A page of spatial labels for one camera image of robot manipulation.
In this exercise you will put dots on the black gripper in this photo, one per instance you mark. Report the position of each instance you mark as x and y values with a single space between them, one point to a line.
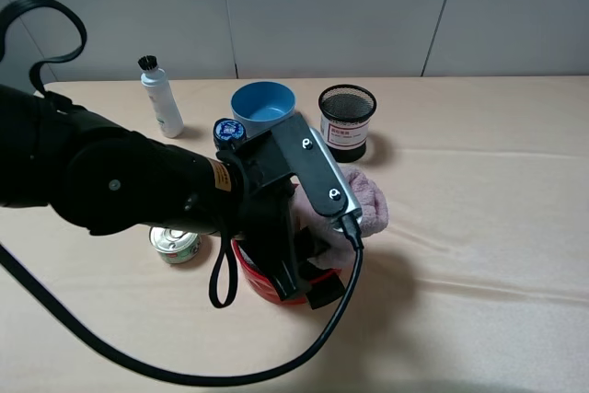
262 217

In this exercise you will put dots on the red pot with black handles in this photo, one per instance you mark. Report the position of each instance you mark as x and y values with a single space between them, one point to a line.
326 285

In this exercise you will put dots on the silver tin can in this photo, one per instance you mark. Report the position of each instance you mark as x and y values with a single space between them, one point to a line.
174 246

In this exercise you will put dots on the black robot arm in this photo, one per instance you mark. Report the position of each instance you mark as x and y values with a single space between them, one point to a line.
100 176

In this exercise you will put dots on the blue plastic bowl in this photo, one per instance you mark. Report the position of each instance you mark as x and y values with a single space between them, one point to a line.
260 105

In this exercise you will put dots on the black mesh pen holder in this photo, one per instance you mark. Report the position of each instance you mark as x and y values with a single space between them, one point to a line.
345 114

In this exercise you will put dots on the white bottle with brush cap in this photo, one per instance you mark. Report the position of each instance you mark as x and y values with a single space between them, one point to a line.
155 82

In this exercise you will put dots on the small blue-lidded jar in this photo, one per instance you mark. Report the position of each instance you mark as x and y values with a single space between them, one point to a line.
229 134

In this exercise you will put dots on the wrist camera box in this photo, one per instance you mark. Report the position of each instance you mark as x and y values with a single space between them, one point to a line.
301 152

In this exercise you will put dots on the pink towel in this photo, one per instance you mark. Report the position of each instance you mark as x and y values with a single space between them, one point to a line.
339 253

